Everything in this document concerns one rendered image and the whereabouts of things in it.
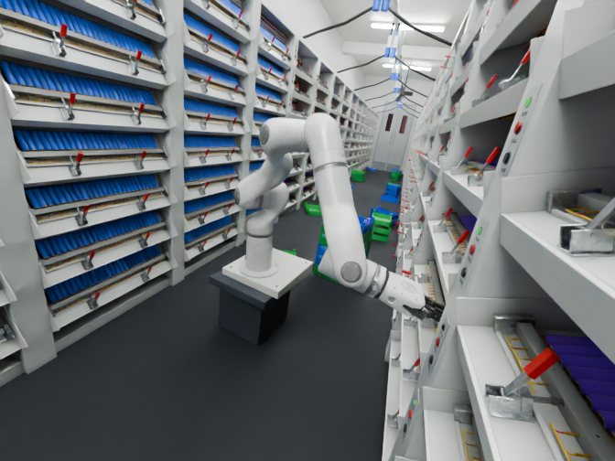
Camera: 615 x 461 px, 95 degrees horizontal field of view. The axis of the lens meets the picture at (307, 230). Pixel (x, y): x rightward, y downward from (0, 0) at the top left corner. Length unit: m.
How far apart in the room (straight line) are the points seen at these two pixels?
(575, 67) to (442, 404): 0.54
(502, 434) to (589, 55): 0.40
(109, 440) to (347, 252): 0.95
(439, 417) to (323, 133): 0.65
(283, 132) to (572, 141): 0.64
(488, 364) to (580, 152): 0.30
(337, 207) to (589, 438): 0.53
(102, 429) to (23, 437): 0.20
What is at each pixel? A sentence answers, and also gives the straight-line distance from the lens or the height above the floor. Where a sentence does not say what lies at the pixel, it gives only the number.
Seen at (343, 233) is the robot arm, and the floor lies 0.77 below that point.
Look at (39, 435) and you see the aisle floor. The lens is 1.32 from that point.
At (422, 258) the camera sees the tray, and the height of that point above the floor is 0.55.
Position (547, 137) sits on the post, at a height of 1.01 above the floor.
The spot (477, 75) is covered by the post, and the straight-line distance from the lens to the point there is 1.20.
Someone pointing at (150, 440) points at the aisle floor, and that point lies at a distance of 1.20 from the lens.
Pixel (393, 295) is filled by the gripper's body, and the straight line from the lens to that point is 0.71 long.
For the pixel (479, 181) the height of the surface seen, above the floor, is 0.92.
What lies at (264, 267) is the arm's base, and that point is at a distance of 1.32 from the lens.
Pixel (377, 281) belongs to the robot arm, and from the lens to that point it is 0.71.
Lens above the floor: 0.98
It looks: 20 degrees down
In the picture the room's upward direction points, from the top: 9 degrees clockwise
